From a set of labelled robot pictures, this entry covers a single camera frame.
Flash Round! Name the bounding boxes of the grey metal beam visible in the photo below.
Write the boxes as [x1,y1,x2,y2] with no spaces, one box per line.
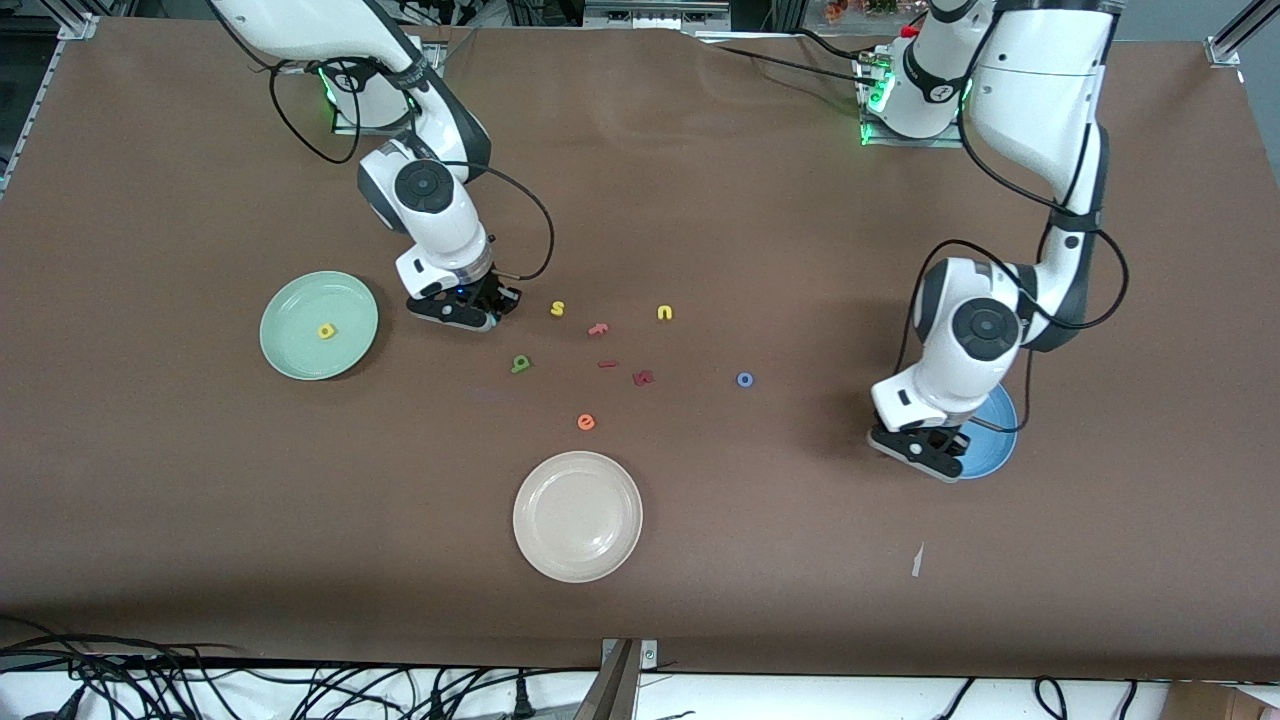
[572,640,641,720]

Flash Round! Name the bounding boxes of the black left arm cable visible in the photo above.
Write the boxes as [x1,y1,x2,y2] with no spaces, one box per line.
[895,20,1133,433]

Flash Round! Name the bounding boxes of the orange pink decoration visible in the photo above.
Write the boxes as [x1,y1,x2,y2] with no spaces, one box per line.
[825,0,926,23]

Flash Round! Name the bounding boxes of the cardboard box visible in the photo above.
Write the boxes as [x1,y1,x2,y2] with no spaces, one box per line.
[1163,680,1280,720]

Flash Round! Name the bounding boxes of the green plate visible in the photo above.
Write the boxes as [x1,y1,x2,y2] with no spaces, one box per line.
[259,270,381,382]

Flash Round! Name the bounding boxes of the blue plate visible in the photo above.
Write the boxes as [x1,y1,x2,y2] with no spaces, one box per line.
[955,383,1019,480]

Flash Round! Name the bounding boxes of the small metal bracket plate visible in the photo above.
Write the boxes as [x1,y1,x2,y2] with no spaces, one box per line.
[600,638,661,669]

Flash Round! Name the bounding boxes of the black cable on table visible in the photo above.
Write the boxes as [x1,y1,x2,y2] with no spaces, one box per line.
[690,30,883,91]

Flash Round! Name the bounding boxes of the aluminium frame profile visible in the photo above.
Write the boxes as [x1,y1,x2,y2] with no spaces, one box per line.
[0,10,101,196]
[1205,0,1280,69]

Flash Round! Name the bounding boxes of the grey metal box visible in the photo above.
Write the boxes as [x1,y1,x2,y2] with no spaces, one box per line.
[583,0,732,31]

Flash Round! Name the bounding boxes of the black cable tangle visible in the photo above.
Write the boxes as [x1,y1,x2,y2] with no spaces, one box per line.
[0,615,601,720]

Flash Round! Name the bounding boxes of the brown table cover sheet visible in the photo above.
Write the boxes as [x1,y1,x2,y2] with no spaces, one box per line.
[0,15,1280,683]

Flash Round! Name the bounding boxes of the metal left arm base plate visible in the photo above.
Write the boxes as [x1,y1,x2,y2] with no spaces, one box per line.
[858,48,967,150]

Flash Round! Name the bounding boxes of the beige plate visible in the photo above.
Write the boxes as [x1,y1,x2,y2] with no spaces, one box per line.
[512,451,644,584]

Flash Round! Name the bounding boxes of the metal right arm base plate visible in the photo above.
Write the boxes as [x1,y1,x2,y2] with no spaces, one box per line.
[332,60,441,137]

